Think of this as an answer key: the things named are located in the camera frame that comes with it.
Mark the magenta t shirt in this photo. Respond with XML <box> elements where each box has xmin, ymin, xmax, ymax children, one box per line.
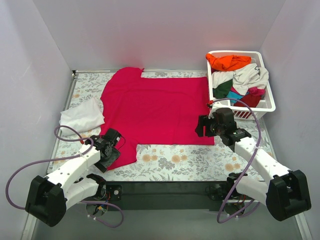
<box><xmin>100</xmin><ymin>67</ymin><xmax>215</xmax><ymax>170</ymax></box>

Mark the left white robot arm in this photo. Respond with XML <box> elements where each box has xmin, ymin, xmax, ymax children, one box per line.
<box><xmin>25</xmin><ymin>128</ymin><xmax>122</xmax><ymax>227</ymax></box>

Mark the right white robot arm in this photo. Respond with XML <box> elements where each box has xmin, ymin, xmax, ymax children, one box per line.
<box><xmin>195</xmin><ymin>107</ymin><xmax>312</xmax><ymax>221</ymax></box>

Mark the teal t shirt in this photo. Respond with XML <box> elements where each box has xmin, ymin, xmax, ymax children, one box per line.
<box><xmin>226</xmin><ymin>91</ymin><xmax>249</xmax><ymax>104</ymax></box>

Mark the dark green t shirt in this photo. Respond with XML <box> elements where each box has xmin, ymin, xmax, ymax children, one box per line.
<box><xmin>212</xmin><ymin>79</ymin><xmax>233</xmax><ymax>99</ymax></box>

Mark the folded white t shirt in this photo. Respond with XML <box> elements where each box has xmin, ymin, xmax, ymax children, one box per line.
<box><xmin>59</xmin><ymin>97</ymin><xmax>105</xmax><ymax>133</ymax></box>

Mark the dark red t shirt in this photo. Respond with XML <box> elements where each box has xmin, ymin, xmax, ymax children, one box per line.
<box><xmin>234</xmin><ymin>94</ymin><xmax>262</xmax><ymax>108</ymax></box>

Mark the pink garment in basket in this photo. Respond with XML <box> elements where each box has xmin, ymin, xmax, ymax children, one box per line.
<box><xmin>247</xmin><ymin>87</ymin><xmax>266</xmax><ymax>98</ymax></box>

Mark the floral table mat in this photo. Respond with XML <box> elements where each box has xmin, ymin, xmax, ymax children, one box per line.
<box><xmin>54</xmin><ymin>70</ymin><xmax>276</xmax><ymax>181</ymax></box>

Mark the white grey t shirt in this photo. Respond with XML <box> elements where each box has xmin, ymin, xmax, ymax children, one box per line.
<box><xmin>211</xmin><ymin>63</ymin><xmax>269</xmax><ymax>95</ymax></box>

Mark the orange t shirt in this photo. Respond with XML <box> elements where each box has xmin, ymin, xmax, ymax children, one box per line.
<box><xmin>205</xmin><ymin>53</ymin><xmax>252</xmax><ymax>72</ymax></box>

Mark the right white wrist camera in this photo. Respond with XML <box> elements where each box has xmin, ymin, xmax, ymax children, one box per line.
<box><xmin>208</xmin><ymin>99</ymin><xmax>224</xmax><ymax>119</ymax></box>

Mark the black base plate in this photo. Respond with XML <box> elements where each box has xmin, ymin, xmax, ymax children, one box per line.
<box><xmin>82</xmin><ymin>180</ymin><xmax>251</xmax><ymax>213</ymax></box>

